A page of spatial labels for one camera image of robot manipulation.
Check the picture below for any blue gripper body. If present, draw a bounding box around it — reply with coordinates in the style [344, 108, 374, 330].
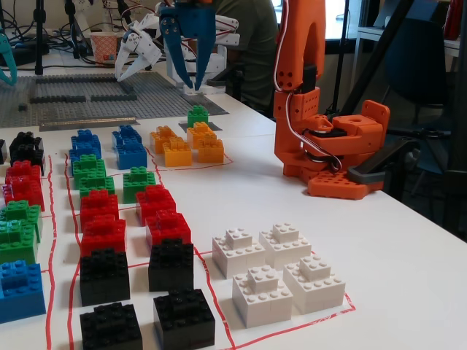
[158, 2, 217, 41]

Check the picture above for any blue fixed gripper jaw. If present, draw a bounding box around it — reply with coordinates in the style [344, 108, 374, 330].
[193, 36, 217, 92]

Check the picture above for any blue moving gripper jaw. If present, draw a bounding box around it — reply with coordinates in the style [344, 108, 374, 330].
[160, 16, 193, 88]

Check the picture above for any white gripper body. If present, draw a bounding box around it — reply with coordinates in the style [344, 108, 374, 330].
[122, 14, 163, 70]

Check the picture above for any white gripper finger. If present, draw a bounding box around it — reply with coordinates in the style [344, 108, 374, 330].
[115, 42, 134, 83]
[121, 53, 154, 80]

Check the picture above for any green lego block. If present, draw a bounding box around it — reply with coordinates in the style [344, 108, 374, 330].
[79, 176, 115, 200]
[186, 105, 210, 129]
[0, 200, 44, 241]
[0, 220, 39, 265]
[122, 166, 158, 204]
[72, 153, 107, 184]

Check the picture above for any blue lego block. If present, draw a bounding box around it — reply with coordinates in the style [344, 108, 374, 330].
[70, 128, 101, 154]
[115, 140, 148, 171]
[0, 260, 47, 324]
[111, 125, 142, 151]
[69, 144, 100, 166]

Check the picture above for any grey tape square marker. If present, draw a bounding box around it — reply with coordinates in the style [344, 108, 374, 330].
[178, 121, 223, 133]

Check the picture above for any yellow lego block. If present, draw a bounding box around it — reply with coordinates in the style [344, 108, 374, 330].
[197, 134, 225, 164]
[150, 125, 177, 154]
[163, 137, 193, 168]
[186, 122, 217, 149]

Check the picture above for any red lego block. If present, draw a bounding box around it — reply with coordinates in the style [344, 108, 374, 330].
[1, 175, 46, 213]
[4, 160, 42, 185]
[145, 209, 192, 249]
[135, 184, 177, 225]
[80, 214, 127, 257]
[80, 189, 120, 220]

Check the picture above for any white lego block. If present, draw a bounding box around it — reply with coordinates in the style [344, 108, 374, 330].
[232, 265, 294, 329]
[259, 222, 312, 271]
[283, 254, 347, 316]
[212, 227, 266, 280]

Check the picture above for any patterned paper cup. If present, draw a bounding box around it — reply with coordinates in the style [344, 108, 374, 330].
[90, 31, 120, 66]

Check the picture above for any black stand pole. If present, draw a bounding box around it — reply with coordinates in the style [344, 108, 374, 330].
[31, 0, 46, 76]
[64, 0, 81, 60]

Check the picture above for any dark grey brick row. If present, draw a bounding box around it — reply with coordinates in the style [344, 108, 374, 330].
[90, 82, 138, 103]
[29, 95, 89, 104]
[34, 76, 125, 85]

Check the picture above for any dark grey tape strip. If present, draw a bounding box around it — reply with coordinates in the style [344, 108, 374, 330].
[181, 92, 230, 117]

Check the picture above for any person in green shirt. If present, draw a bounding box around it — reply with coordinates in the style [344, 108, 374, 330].
[214, 0, 280, 114]

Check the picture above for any grey lego baseplate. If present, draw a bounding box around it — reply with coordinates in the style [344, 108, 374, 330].
[0, 71, 229, 129]

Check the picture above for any silver tape strip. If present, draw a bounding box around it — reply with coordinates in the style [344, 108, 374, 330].
[39, 116, 140, 133]

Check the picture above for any white side table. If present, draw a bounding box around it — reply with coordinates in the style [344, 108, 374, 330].
[354, 25, 461, 85]

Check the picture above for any black tripod leg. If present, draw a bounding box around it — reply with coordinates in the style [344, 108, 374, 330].
[338, 0, 416, 114]

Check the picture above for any grey table clamp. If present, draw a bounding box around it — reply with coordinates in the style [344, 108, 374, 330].
[347, 138, 417, 192]

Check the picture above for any dark blue chair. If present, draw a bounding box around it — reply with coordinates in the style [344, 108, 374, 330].
[385, 17, 452, 114]

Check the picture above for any red bottle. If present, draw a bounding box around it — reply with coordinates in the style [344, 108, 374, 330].
[442, 0, 465, 42]

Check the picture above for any black cable tangle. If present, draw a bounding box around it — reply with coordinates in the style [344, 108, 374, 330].
[0, 7, 96, 66]

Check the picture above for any white red servo cable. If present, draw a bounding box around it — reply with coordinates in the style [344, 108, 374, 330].
[276, 71, 346, 171]

